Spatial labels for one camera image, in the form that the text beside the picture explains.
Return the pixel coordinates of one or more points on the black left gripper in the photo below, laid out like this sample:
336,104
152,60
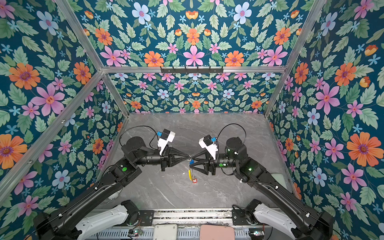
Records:
167,156

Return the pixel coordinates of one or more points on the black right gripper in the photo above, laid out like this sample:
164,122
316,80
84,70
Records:
210,164

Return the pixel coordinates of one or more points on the silver metal keyring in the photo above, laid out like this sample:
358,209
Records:
190,168

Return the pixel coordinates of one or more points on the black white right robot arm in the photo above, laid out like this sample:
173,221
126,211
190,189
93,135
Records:
293,218

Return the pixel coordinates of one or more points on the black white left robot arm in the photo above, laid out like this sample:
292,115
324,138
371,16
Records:
71,222

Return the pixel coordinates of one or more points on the pink plastic box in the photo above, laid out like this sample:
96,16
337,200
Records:
214,232

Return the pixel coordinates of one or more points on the white plastic box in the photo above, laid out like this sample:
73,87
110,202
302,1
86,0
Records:
165,232

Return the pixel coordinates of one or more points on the pale green sponge block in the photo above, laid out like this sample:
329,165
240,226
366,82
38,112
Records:
280,179

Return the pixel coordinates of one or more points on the right small circuit board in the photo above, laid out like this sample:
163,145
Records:
256,234

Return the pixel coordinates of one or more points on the small green circuit board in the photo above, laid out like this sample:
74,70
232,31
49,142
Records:
135,233

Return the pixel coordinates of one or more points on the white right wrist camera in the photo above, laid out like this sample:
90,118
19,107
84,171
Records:
209,144

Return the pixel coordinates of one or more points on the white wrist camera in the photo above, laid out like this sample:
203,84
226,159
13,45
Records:
209,144
164,137

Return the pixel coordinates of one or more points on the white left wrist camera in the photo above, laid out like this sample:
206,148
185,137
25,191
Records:
164,137

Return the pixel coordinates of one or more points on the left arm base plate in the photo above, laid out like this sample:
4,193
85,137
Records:
140,218

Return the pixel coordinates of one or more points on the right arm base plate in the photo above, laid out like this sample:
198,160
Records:
242,218

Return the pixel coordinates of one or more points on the black wall hook rack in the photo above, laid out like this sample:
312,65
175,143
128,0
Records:
192,70

